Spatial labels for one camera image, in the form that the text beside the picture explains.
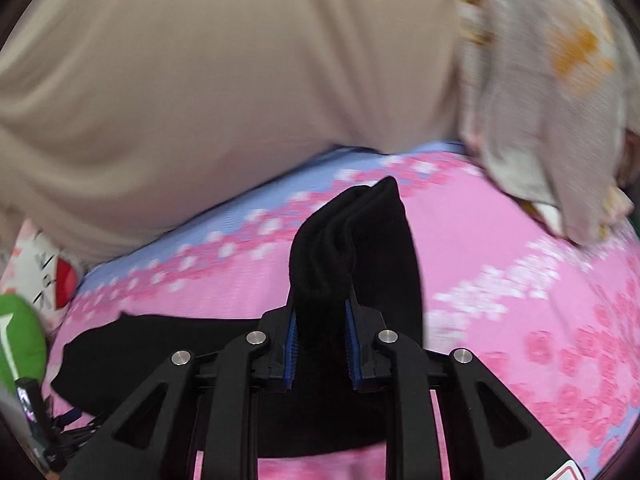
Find black pants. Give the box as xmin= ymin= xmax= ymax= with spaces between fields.
xmin=50 ymin=176 xmax=441 ymax=459

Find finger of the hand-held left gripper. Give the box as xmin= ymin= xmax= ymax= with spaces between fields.
xmin=50 ymin=406 xmax=103 ymax=453

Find pale floral blanket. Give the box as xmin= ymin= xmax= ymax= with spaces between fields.
xmin=456 ymin=0 xmax=640 ymax=249

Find white cartoon face pillow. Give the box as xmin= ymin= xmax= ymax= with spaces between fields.
xmin=0 ymin=219 xmax=87 ymax=332

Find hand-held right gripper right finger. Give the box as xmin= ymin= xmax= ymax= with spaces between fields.
xmin=344 ymin=301 xmax=577 ymax=480

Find pink floral bedsheet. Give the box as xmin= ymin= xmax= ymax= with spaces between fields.
xmin=0 ymin=140 xmax=640 ymax=480

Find beige cloth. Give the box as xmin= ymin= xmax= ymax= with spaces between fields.
xmin=0 ymin=0 xmax=482 ymax=272

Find green pillow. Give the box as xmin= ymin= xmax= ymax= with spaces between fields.
xmin=0 ymin=294 xmax=50 ymax=397

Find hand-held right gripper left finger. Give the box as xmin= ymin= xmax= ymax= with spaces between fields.
xmin=64 ymin=306 xmax=302 ymax=480

